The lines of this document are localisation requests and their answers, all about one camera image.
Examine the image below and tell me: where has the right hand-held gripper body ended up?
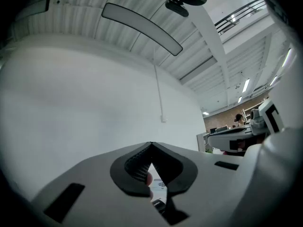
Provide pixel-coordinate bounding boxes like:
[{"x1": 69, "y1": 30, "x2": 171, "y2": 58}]
[{"x1": 246, "y1": 99, "x2": 286, "y2": 139}]

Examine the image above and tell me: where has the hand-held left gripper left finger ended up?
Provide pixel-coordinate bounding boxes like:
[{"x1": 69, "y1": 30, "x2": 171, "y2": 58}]
[{"x1": 30, "y1": 141, "x2": 172, "y2": 227}]

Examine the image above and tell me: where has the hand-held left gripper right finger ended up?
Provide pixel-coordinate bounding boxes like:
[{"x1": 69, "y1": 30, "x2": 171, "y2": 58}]
[{"x1": 151, "y1": 141, "x2": 247, "y2": 227}]

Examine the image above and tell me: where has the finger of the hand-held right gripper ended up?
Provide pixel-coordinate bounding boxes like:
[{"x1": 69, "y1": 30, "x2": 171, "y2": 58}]
[{"x1": 207, "y1": 126, "x2": 253, "y2": 154}]

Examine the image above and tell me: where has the white round table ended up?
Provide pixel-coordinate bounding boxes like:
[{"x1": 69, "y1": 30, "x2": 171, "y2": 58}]
[{"x1": 148, "y1": 162, "x2": 169, "y2": 219}]

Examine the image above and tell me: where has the person's left hand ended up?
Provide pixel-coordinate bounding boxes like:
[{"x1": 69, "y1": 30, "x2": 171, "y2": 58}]
[{"x1": 145, "y1": 172, "x2": 154, "y2": 201}]

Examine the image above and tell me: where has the grey cabinet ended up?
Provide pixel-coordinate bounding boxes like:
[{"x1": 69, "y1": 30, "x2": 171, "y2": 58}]
[{"x1": 196, "y1": 131, "x2": 210, "y2": 152}]

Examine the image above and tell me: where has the white shelving rack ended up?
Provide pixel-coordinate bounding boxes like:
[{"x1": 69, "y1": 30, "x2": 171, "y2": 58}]
[{"x1": 242, "y1": 107, "x2": 255, "y2": 125}]

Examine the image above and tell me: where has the blue and white packet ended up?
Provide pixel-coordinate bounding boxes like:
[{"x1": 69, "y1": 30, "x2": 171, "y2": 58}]
[{"x1": 153, "y1": 178, "x2": 167, "y2": 192}]

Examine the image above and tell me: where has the black balcony railing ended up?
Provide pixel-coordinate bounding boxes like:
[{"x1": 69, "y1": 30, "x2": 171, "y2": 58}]
[{"x1": 214, "y1": 0, "x2": 269, "y2": 35}]

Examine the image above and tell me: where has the long ceiling light panel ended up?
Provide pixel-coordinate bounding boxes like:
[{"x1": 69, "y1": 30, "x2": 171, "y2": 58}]
[
  {"x1": 14, "y1": 0, "x2": 51, "y2": 22},
  {"x1": 101, "y1": 2, "x2": 184, "y2": 57}
]

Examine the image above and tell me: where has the white wall conduit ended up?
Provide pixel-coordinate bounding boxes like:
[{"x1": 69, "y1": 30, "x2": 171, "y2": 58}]
[{"x1": 153, "y1": 47, "x2": 169, "y2": 123}]

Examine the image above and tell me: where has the black strap buckle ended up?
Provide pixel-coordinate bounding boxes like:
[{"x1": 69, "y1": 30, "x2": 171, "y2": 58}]
[{"x1": 269, "y1": 0, "x2": 289, "y2": 26}]

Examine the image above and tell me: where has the black head-mounted camera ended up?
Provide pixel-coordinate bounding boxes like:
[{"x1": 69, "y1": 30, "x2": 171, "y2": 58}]
[{"x1": 165, "y1": 0, "x2": 190, "y2": 18}]

